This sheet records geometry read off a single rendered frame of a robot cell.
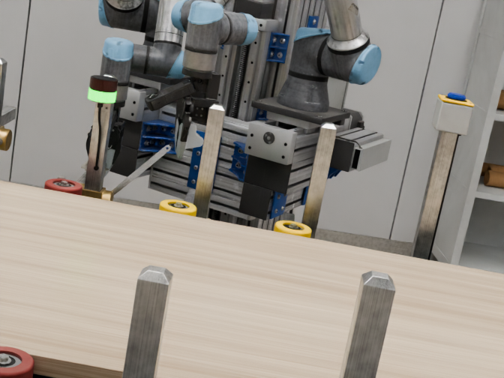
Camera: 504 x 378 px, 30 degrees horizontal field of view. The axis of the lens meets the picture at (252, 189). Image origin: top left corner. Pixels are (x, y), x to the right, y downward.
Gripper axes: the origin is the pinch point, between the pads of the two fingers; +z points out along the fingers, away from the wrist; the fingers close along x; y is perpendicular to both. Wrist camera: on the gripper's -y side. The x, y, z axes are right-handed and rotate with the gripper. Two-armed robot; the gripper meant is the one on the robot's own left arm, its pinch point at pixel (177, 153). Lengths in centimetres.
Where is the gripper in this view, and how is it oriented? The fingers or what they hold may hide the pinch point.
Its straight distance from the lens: 221.0
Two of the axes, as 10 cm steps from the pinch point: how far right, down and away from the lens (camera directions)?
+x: -2.9, -3.0, 9.1
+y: 9.4, 0.7, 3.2
